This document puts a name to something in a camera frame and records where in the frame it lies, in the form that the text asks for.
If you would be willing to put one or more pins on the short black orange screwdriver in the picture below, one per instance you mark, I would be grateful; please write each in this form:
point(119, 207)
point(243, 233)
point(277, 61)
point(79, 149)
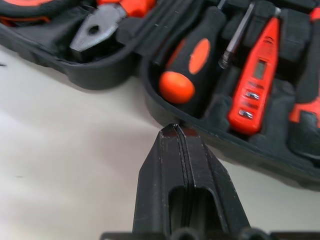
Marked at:
point(180, 87)

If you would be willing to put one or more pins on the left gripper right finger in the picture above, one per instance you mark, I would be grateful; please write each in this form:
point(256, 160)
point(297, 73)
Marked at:
point(210, 175)

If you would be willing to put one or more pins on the orange black utility knife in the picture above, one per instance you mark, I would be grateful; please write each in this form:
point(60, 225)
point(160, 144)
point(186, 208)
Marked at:
point(305, 110)

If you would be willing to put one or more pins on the long black orange screwdriver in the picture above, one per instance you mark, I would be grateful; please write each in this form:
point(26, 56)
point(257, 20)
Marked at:
point(237, 35)

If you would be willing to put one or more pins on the orange black tape measure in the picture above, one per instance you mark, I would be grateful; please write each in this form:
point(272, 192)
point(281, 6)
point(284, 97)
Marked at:
point(25, 20)

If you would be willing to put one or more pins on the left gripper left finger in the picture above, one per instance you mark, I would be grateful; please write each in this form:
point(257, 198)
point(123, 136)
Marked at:
point(157, 175)

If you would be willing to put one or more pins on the orange voltage test pen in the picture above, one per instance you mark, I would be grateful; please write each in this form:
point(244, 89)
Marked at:
point(250, 100)

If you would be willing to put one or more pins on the black tool case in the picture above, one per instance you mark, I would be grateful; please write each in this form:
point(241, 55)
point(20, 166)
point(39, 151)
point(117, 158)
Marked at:
point(100, 75)

